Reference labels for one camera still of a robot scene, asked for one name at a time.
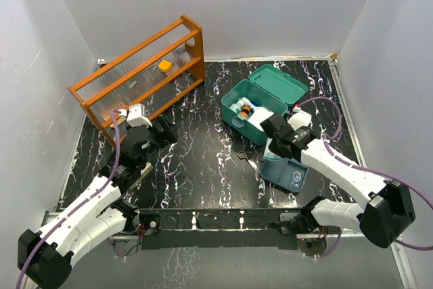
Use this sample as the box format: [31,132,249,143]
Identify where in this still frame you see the small tape roll bag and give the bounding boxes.
[290,171,304,192]

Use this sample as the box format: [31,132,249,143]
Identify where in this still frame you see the brown medicine bottle orange cap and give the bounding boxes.
[238,106,252,119]

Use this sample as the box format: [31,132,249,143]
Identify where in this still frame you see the white teal bottle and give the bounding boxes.
[230,97,254,113]

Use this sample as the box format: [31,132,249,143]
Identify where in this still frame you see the cream medicine carton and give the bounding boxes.
[130,162,153,189]

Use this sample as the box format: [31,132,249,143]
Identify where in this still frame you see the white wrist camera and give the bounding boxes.
[288,105,312,130]
[116,103,152,127]

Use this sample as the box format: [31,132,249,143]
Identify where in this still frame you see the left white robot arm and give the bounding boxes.
[16,113,178,288]

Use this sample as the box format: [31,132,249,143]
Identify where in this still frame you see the orange wooden shelf rack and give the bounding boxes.
[68,15,206,144]

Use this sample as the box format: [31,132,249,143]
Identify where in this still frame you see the white gauze packet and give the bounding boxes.
[248,106,273,132]

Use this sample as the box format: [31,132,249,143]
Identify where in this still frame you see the black handled scissors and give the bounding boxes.
[237,151,258,172]

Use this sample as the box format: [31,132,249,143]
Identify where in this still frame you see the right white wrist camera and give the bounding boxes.
[288,105,312,130]

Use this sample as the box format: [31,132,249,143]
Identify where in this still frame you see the blue-grey divider tray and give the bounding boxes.
[259,158,309,194]

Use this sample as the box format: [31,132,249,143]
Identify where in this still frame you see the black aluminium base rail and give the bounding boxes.
[37,207,403,252]

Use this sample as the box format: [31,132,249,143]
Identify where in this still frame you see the teal white sachet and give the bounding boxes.
[263,138,281,161]

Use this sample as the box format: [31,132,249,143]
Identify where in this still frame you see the yellow-orange small block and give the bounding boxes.
[158,60,173,73]

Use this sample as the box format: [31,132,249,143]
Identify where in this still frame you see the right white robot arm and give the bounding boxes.
[260,114,415,248]

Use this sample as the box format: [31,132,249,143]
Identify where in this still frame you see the teal medicine box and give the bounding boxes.
[221,64,309,146]

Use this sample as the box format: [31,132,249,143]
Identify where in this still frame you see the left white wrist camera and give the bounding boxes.
[116,103,152,127]

